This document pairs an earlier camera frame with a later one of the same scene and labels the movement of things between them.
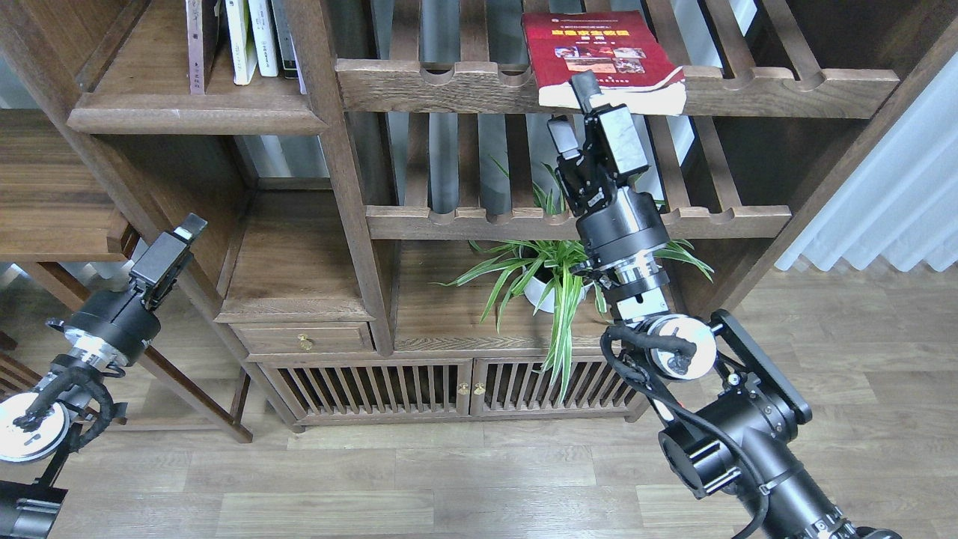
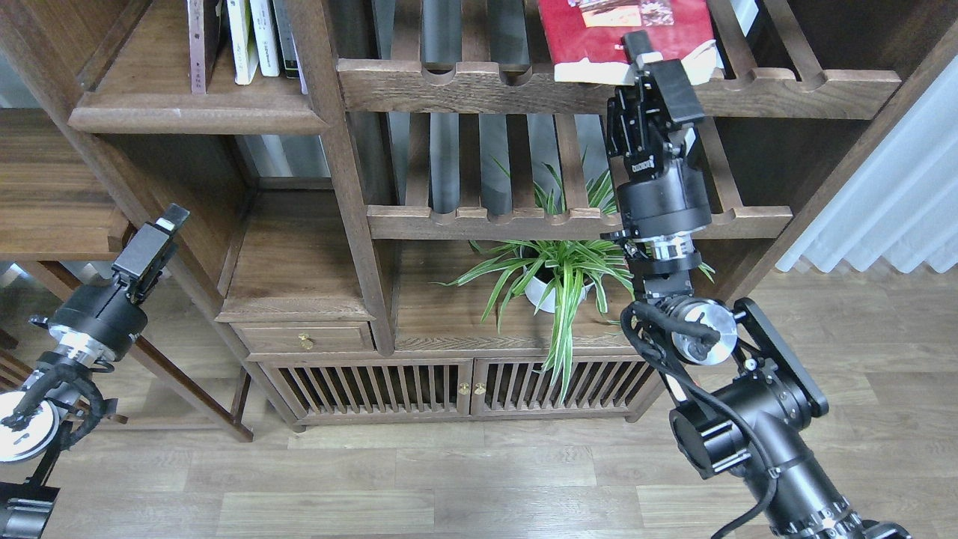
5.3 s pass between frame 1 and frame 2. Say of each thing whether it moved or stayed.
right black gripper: moved
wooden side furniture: stayed
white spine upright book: stayed
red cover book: moved
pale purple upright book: stayed
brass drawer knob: stayed
